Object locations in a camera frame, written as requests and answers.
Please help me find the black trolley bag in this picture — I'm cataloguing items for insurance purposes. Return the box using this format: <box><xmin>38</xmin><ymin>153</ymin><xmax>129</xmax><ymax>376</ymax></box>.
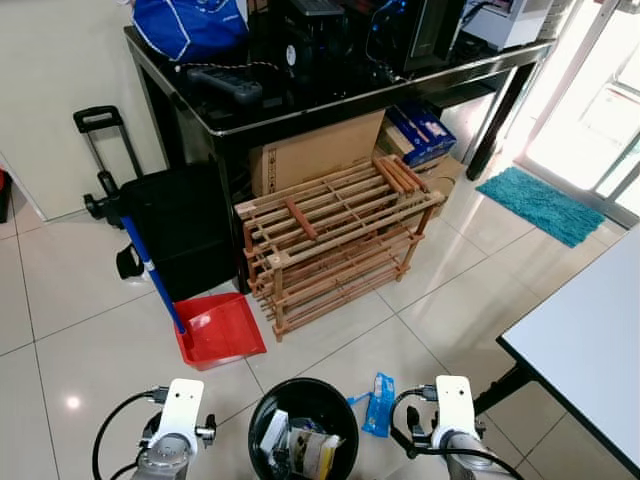
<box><xmin>73</xmin><ymin>105</ymin><xmax>241</xmax><ymax>301</ymax></box>

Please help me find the reddish wooden stick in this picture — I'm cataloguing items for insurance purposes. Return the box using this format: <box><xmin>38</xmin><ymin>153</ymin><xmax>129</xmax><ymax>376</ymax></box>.
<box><xmin>285</xmin><ymin>197</ymin><xmax>319</xmax><ymax>241</ymax></box>

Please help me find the red dustpan with blue handle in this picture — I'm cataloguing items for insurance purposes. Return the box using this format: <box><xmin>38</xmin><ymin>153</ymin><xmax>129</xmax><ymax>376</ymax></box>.
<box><xmin>83</xmin><ymin>170</ymin><xmax>268</xmax><ymax>371</ymax></box>

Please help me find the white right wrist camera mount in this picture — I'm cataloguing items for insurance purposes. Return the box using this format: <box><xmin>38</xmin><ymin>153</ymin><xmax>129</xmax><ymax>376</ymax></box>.
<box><xmin>433</xmin><ymin>376</ymin><xmax>475</xmax><ymax>441</ymax></box>

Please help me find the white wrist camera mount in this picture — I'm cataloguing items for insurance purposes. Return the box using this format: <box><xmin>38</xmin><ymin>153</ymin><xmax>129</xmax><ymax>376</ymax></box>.
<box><xmin>433</xmin><ymin>376</ymin><xmax>475</xmax><ymax>441</ymax></box>
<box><xmin>160</xmin><ymin>378</ymin><xmax>206</xmax><ymax>453</ymax></box>

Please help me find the black glass table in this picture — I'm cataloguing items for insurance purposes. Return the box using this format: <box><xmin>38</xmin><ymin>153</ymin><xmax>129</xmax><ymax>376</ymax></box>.
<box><xmin>124</xmin><ymin>25</ymin><xmax>556</xmax><ymax>293</ymax></box>

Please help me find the teal shaggy floor mat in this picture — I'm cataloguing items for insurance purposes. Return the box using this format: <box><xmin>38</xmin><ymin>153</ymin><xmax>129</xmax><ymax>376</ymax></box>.
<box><xmin>475</xmin><ymin>167</ymin><xmax>607</xmax><ymax>249</ymax></box>

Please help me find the large brown cardboard box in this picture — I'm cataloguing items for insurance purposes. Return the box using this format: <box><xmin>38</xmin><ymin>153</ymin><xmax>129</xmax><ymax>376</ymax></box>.
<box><xmin>250</xmin><ymin>108</ymin><xmax>387</xmax><ymax>198</ymax></box>

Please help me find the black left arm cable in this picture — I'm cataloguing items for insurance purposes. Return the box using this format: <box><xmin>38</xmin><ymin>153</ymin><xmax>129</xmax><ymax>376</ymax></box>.
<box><xmin>91</xmin><ymin>388</ymin><xmax>166</xmax><ymax>480</ymax></box>

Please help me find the small brown cardboard box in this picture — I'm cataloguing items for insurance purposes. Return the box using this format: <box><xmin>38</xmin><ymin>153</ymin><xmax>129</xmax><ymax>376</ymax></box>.
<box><xmin>378</xmin><ymin>125</ymin><xmax>466</xmax><ymax>216</ymax></box>

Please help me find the black round rubbish bin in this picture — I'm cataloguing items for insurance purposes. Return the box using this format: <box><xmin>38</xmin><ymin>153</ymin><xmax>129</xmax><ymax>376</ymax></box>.
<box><xmin>248</xmin><ymin>378</ymin><xmax>359</xmax><ymax>480</ymax></box>

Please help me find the white folding table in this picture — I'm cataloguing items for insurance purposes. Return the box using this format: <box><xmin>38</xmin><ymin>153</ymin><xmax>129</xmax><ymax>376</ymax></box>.
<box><xmin>472</xmin><ymin>225</ymin><xmax>640</xmax><ymax>476</ymax></box>

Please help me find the wooden slatted shoe rack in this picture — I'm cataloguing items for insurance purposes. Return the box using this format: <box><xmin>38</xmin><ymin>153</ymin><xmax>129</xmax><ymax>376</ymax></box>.
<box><xmin>235</xmin><ymin>155</ymin><xmax>448</xmax><ymax>343</ymax></box>

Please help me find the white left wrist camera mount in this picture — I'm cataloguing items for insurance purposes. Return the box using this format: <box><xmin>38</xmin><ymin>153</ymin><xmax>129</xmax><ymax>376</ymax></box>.
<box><xmin>160</xmin><ymin>378</ymin><xmax>206</xmax><ymax>453</ymax></box>

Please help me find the black power strip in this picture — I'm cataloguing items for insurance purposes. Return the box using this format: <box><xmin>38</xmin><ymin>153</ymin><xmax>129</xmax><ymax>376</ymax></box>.
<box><xmin>185</xmin><ymin>65</ymin><xmax>264</xmax><ymax>107</ymax></box>

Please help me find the blue fabric bag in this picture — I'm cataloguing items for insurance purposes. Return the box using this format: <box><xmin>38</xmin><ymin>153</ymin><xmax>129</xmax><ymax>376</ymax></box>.
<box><xmin>132</xmin><ymin>0</ymin><xmax>250</xmax><ymax>63</ymax></box>

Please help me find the black computer equipment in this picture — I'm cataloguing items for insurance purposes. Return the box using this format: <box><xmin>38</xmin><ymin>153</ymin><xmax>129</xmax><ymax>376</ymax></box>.
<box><xmin>250</xmin><ymin>0</ymin><xmax>471</xmax><ymax>83</ymax></box>

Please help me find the white box device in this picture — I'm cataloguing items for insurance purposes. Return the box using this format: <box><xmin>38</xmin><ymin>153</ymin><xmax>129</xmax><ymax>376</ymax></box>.
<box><xmin>462</xmin><ymin>0</ymin><xmax>556</xmax><ymax>51</ymax></box>

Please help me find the blue printed box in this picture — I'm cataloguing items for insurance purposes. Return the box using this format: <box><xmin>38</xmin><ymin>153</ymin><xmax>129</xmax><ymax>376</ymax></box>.
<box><xmin>385</xmin><ymin>100</ymin><xmax>458</xmax><ymax>168</ymax></box>

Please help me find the yellow brown carton trash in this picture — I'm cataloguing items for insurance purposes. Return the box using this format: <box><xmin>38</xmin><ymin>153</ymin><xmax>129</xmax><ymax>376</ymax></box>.
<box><xmin>292</xmin><ymin>428</ymin><xmax>343</xmax><ymax>479</ymax></box>

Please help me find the blue snack packet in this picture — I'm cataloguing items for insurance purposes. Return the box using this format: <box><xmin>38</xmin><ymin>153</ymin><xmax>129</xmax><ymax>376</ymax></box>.
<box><xmin>348</xmin><ymin>373</ymin><xmax>397</xmax><ymax>438</ymax></box>

